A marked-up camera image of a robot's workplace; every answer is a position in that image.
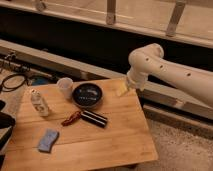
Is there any dark ceramic bowl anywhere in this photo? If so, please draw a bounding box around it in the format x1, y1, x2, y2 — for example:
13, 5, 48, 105
72, 83, 103, 108

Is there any white ceramic cup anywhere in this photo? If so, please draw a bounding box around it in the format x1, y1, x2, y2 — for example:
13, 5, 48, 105
57, 77, 73, 99

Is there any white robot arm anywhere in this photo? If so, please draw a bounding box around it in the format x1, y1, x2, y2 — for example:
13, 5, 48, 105
117, 43, 213, 108

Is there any wooden cutting board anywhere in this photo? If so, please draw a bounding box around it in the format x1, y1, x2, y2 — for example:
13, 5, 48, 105
1, 79, 158, 171

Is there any blue object behind board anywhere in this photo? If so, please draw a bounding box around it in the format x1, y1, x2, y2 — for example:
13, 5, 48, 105
31, 77, 49, 86

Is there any white plastic bottle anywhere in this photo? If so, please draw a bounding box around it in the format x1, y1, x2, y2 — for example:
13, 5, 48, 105
30, 89, 50, 117

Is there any blue sponge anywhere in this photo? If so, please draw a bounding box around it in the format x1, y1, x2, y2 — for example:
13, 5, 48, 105
37, 129, 59, 153

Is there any black object at left edge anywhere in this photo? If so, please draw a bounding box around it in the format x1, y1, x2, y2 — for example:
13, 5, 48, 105
0, 100, 16, 168

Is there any black cable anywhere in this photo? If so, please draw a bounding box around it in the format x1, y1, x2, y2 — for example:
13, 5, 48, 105
0, 73, 30, 93

